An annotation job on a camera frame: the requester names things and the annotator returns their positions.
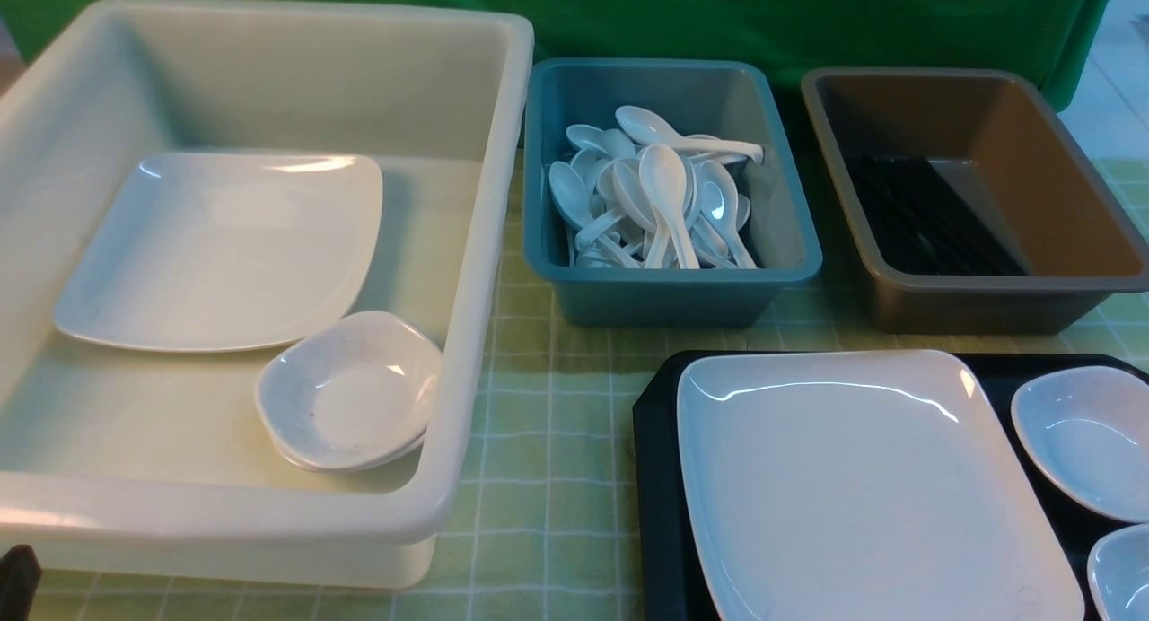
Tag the top white spoon in bin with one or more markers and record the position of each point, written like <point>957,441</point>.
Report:
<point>663,178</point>

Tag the large white rice plate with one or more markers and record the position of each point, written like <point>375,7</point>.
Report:
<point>874,485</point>

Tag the teal plastic bin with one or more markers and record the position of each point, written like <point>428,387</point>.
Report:
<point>723,99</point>

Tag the white square plate in tub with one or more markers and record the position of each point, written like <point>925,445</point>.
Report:
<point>211,252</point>

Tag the white side bowl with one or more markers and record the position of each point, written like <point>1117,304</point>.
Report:
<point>1086,429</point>

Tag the green checkered tablecloth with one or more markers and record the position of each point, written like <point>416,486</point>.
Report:
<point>544,525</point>

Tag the white soup spoon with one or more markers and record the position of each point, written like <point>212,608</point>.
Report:
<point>648,128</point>

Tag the green backdrop cloth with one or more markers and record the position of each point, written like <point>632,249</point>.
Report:
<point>1046,42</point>

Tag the white small bowl in tub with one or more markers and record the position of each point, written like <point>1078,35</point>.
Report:
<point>354,392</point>

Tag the pile of white spoons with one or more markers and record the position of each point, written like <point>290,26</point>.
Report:
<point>609,222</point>

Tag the brown plastic bin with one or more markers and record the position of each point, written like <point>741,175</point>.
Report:
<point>999,143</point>

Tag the large white plastic tub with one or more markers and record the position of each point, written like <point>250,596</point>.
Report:
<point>129,461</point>

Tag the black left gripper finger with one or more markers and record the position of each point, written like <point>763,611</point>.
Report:
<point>21,574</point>

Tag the black chopsticks in bin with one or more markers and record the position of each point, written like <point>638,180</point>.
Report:
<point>921,225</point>

